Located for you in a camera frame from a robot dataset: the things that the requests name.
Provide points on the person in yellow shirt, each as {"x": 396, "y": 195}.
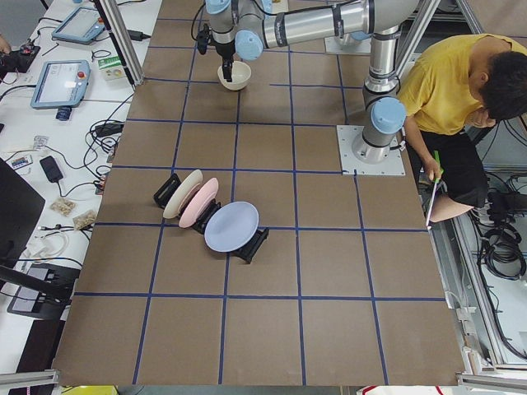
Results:
{"x": 461, "y": 81}

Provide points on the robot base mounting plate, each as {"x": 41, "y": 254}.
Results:
{"x": 359, "y": 158}

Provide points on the green white small box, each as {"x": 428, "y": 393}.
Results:
{"x": 111, "y": 68}

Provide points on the aluminium frame post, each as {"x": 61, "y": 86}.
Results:
{"x": 114, "y": 24}

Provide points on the brown paper table cover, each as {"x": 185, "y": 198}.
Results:
{"x": 344, "y": 291}

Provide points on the white ceramic bowl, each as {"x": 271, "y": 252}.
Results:
{"x": 240, "y": 75}

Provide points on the cream plate in rack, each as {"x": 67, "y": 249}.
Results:
{"x": 183, "y": 194}

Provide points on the near blue teach pendant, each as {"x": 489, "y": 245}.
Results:
{"x": 61, "y": 84}

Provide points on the far blue teach pendant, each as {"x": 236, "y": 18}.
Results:
{"x": 82, "y": 26}

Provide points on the black phone on desk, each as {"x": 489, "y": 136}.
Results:
{"x": 51, "y": 170}

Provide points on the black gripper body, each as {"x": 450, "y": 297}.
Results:
{"x": 225, "y": 50}

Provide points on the black monitor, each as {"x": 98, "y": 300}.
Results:
{"x": 46, "y": 289}

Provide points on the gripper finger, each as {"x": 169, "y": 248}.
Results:
{"x": 227, "y": 70}

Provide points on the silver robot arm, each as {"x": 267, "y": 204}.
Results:
{"x": 247, "y": 28}

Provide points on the blue teach pendant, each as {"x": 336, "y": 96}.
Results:
{"x": 61, "y": 84}
{"x": 82, "y": 26}

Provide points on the light blue plate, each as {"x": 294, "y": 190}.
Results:
{"x": 231, "y": 227}

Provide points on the pink plate in rack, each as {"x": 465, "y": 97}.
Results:
{"x": 199, "y": 203}

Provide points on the black power adapter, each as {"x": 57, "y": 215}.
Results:
{"x": 108, "y": 129}

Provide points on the black dish rack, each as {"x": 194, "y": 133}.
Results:
{"x": 246, "y": 252}

